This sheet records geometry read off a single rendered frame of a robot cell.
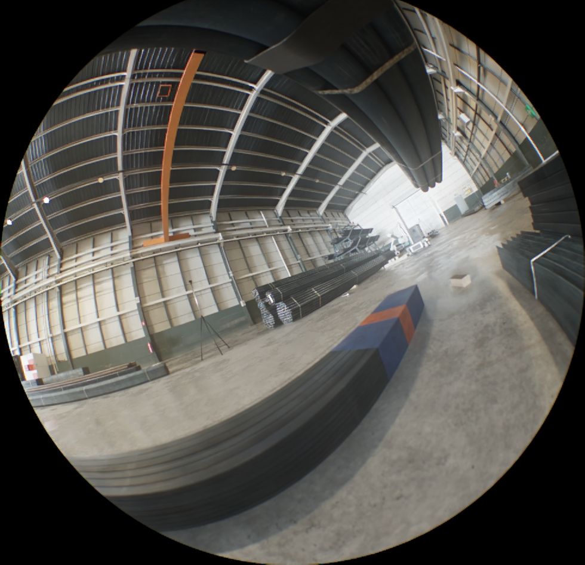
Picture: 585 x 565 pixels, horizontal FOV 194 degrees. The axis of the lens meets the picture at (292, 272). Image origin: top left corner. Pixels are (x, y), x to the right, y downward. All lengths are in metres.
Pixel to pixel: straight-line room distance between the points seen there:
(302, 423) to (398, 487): 0.27
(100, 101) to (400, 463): 10.82
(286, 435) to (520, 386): 0.57
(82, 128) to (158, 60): 4.31
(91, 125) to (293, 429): 10.85
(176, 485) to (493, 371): 0.79
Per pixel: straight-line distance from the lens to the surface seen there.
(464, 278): 1.31
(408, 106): 1.13
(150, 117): 9.97
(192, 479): 0.47
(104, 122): 10.43
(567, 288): 0.60
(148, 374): 3.75
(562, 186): 0.82
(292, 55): 0.69
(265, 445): 0.44
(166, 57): 9.57
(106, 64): 10.16
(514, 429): 0.51
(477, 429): 0.51
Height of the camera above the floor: 0.44
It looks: 8 degrees up
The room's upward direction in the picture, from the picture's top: 25 degrees counter-clockwise
